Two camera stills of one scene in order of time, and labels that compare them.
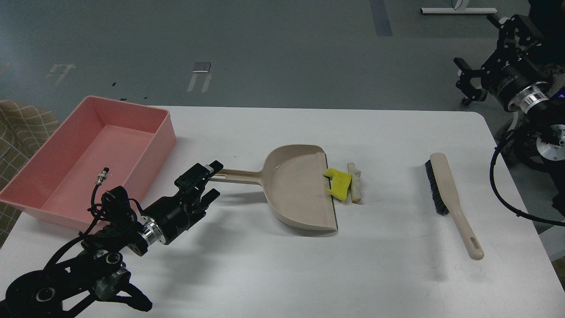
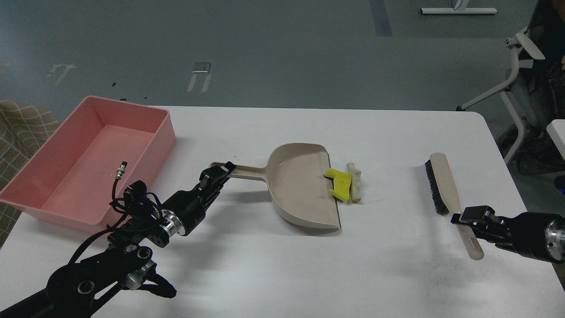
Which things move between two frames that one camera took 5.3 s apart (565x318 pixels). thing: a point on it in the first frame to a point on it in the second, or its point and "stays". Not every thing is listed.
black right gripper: (517, 73) to (524, 234)
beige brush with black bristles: (446, 202) stays
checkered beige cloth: (25, 129) stays
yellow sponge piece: (340, 183) stays
